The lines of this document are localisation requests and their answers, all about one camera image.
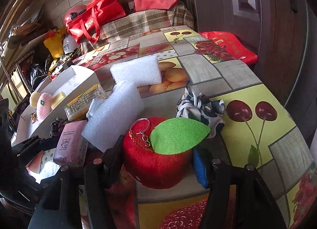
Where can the flat red bag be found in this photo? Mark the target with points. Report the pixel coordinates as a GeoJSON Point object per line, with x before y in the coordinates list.
{"type": "Point", "coordinates": [232, 46]}

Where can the white foam sheet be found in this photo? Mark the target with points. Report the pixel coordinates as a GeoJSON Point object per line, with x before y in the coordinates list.
{"type": "Point", "coordinates": [114, 116]}

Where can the pink plush pad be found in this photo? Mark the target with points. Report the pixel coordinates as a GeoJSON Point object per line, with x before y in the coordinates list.
{"type": "Point", "coordinates": [43, 107]}

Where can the grey braided knot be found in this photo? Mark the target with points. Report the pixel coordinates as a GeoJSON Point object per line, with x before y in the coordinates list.
{"type": "Point", "coordinates": [57, 127]}

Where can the red plush apple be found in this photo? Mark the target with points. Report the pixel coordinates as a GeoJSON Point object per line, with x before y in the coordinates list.
{"type": "Point", "coordinates": [158, 150]}

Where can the brown braided knot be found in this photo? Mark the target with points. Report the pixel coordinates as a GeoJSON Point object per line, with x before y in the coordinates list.
{"type": "Point", "coordinates": [33, 117]}

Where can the red tote bag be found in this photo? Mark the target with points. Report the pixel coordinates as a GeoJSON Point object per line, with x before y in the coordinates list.
{"type": "Point", "coordinates": [88, 24]}

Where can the dark wooden door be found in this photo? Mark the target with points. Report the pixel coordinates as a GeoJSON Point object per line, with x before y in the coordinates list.
{"type": "Point", "coordinates": [282, 33]}

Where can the yellow plastic bag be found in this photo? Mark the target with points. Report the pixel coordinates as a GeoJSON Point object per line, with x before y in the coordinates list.
{"type": "Point", "coordinates": [54, 41]}

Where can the black white patterned cloth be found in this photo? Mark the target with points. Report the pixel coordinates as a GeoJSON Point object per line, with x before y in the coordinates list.
{"type": "Point", "coordinates": [200, 108]}

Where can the pink tissue pack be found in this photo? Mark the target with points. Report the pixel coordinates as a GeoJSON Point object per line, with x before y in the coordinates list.
{"type": "Point", "coordinates": [72, 147]}

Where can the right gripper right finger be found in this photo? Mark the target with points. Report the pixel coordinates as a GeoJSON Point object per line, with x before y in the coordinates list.
{"type": "Point", "coordinates": [216, 176]}

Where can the plaid covered bench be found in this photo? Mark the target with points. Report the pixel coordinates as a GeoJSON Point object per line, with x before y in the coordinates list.
{"type": "Point", "coordinates": [139, 22]}

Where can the fruit pattern tablecloth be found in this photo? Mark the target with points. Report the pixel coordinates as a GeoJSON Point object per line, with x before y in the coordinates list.
{"type": "Point", "coordinates": [201, 81]}

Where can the white cardboard box tray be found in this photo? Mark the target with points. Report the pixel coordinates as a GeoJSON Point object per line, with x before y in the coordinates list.
{"type": "Point", "coordinates": [36, 121]}

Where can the white towel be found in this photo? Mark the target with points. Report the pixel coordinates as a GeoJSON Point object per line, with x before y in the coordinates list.
{"type": "Point", "coordinates": [95, 104]}

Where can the white foam block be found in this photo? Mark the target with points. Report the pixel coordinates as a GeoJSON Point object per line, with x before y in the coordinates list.
{"type": "Point", "coordinates": [142, 71]}

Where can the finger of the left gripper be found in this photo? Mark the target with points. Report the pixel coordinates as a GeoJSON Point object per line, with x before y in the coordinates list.
{"type": "Point", "coordinates": [30, 148]}

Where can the red helmet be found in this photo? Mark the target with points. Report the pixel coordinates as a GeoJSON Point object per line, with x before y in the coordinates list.
{"type": "Point", "coordinates": [74, 12]}

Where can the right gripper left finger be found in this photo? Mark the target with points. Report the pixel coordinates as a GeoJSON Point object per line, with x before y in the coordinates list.
{"type": "Point", "coordinates": [98, 177]}

